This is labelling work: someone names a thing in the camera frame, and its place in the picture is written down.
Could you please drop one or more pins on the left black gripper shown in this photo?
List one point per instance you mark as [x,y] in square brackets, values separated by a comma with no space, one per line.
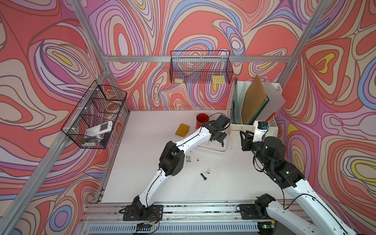
[221,139]

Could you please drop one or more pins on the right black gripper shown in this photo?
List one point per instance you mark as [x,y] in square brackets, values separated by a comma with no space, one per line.
[247,140]

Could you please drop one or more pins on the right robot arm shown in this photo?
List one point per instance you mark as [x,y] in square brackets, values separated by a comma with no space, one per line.
[270,152]

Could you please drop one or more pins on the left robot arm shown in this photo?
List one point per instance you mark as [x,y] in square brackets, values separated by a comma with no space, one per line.
[173,156]

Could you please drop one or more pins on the white plastic storage box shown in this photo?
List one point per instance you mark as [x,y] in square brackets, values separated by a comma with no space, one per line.
[215,147]

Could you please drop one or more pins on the red metal bucket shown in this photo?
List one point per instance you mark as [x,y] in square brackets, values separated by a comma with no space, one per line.
[200,119]

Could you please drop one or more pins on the white desk file organizer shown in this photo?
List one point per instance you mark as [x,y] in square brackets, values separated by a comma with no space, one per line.
[234,129]

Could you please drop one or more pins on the yellow wallet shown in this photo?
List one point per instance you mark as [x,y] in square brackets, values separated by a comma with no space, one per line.
[182,130]

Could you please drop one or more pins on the brown cardboard folder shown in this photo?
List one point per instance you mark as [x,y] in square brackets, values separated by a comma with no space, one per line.
[254,101]

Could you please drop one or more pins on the grey folder sheet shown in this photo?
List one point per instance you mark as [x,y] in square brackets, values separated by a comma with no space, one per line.
[275,101]

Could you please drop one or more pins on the white remote control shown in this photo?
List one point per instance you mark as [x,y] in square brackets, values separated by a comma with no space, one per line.
[99,129]

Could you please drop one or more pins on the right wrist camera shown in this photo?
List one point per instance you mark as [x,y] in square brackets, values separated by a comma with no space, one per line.
[261,128]

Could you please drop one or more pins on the black wire basket back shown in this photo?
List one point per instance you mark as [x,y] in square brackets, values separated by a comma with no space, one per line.
[204,67]

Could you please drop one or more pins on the black wire basket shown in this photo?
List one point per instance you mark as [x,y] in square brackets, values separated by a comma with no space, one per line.
[204,67]
[100,104]

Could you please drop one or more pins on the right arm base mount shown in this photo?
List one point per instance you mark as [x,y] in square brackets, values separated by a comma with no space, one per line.
[253,212]

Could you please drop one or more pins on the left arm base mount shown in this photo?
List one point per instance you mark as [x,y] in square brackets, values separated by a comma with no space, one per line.
[152,213]

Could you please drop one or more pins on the black wire basket left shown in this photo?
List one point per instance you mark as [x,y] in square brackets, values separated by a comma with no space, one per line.
[100,104]

